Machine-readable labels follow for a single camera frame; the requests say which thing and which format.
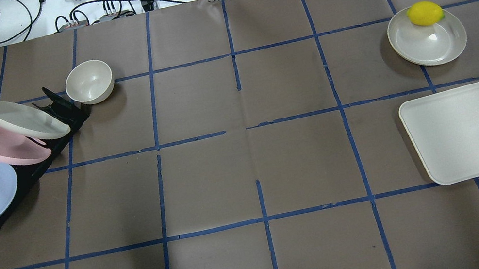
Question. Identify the pink plate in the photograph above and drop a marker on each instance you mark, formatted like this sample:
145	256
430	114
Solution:
17	149

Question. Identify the white plate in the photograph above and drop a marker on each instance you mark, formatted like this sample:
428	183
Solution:
31	122

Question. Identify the black plate rack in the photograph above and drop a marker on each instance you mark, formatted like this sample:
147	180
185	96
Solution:
65	111

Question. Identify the white rectangular tray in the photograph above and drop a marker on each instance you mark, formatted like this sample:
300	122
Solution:
444	131

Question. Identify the white shallow dish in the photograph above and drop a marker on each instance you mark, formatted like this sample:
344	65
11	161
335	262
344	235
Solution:
427	45

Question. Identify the yellow lemon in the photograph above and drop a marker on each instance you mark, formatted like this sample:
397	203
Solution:
425	13

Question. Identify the cream bowl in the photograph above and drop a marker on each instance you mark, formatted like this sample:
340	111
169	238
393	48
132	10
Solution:
90	82

